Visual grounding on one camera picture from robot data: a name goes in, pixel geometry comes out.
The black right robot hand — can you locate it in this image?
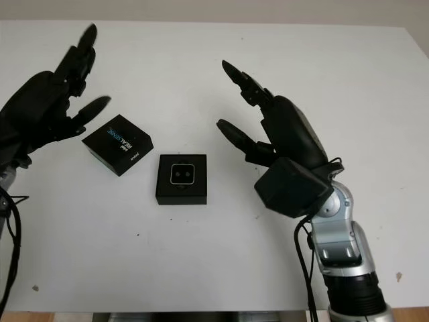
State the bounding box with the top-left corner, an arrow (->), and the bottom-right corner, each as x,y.
216,59 -> 331,170

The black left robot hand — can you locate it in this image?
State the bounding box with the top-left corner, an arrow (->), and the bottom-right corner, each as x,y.
0,23 -> 112,165

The black RealSense box lid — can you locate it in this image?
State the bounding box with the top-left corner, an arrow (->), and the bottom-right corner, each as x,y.
81,113 -> 154,177

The small silver depth camera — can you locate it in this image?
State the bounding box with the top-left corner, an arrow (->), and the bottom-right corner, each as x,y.
169,163 -> 196,186

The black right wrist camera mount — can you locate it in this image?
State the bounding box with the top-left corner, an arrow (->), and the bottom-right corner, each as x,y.
253,156 -> 334,219

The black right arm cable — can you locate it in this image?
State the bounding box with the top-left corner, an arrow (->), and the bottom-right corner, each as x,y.
293,156 -> 346,322

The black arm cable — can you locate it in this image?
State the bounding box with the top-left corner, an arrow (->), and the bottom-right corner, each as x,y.
0,187 -> 30,303
293,156 -> 346,322

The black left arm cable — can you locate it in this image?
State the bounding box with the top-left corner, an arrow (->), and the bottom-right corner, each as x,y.
0,187 -> 30,303

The black camera box base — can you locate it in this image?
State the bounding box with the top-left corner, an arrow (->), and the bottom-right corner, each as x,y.
155,154 -> 208,206

